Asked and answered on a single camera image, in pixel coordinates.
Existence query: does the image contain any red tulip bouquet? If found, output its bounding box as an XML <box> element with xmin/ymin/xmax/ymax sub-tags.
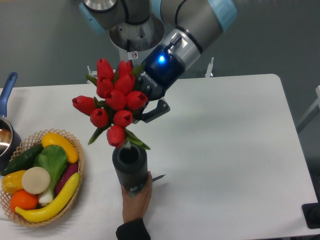
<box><xmin>72</xmin><ymin>58</ymin><xmax>150</xmax><ymax>150</ymax></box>

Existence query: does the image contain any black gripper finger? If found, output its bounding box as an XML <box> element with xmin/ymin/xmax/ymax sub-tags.
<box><xmin>133</xmin><ymin>97</ymin><xmax>171</xmax><ymax>124</ymax></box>

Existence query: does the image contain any woven wicker basket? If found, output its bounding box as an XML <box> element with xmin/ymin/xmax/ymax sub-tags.
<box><xmin>0</xmin><ymin>128</ymin><xmax>85</xmax><ymax>228</ymax></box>

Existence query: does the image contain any purple sweet potato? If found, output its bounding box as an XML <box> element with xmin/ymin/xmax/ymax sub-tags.
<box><xmin>54</xmin><ymin>163</ymin><xmax>78</xmax><ymax>196</ymax></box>

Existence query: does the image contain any blue handled saucepan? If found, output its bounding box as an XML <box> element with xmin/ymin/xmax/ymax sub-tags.
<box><xmin>0</xmin><ymin>72</ymin><xmax>21</xmax><ymax>171</ymax></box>

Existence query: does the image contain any yellow banana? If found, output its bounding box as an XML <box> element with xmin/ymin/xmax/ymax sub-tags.
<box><xmin>15</xmin><ymin>172</ymin><xmax>80</xmax><ymax>223</ymax></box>

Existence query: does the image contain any person's hand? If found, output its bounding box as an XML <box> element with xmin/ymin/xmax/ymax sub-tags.
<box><xmin>121</xmin><ymin>171</ymin><xmax>152</xmax><ymax>224</ymax></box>

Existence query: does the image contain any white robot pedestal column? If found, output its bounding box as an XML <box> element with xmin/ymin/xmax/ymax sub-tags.
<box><xmin>109</xmin><ymin>14</ymin><xmax>165</xmax><ymax>67</ymax></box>

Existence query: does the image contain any yellow squash upper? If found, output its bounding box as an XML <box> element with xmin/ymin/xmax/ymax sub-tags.
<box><xmin>41</xmin><ymin>132</ymin><xmax>80</xmax><ymax>164</ymax></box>

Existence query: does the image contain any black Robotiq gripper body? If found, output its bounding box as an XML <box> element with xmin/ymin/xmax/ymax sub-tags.
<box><xmin>136</xmin><ymin>43</ymin><xmax>186</xmax><ymax>101</ymax></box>

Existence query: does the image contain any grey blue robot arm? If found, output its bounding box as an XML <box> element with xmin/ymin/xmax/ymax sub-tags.
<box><xmin>78</xmin><ymin>0</ymin><xmax>237</xmax><ymax>123</ymax></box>

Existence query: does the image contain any white furniture leg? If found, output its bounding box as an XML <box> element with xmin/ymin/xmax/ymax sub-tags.
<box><xmin>296</xmin><ymin>85</ymin><xmax>320</xmax><ymax>134</ymax></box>

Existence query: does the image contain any black sleeved forearm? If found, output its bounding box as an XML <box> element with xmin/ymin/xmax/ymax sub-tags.
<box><xmin>115</xmin><ymin>218</ymin><xmax>151</xmax><ymax>240</ymax></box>

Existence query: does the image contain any yellow bell pepper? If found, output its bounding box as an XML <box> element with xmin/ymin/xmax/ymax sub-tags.
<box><xmin>1</xmin><ymin>170</ymin><xmax>26</xmax><ymax>195</ymax></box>

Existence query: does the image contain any black device at edge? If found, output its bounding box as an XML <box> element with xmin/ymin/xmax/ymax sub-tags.
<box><xmin>301</xmin><ymin>202</ymin><xmax>320</xmax><ymax>229</ymax></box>

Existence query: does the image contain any beige round disc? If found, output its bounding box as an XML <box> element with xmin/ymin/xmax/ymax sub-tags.
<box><xmin>21</xmin><ymin>166</ymin><xmax>51</xmax><ymax>195</ymax></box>

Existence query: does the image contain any dark grey ribbed vase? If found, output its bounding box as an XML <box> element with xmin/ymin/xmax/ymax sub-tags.
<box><xmin>112</xmin><ymin>144</ymin><xmax>148</xmax><ymax>198</ymax></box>

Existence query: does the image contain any green bok choy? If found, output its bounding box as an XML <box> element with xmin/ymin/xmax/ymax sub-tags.
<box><xmin>33</xmin><ymin>145</ymin><xmax>68</xmax><ymax>207</ymax></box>

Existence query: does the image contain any orange fruit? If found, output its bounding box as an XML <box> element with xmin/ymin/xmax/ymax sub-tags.
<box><xmin>10</xmin><ymin>190</ymin><xmax>38</xmax><ymax>213</ymax></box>

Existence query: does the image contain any green cucumber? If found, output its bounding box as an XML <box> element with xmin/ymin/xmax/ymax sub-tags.
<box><xmin>0</xmin><ymin>143</ymin><xmax>44</xmax><ymax>176</ymax></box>

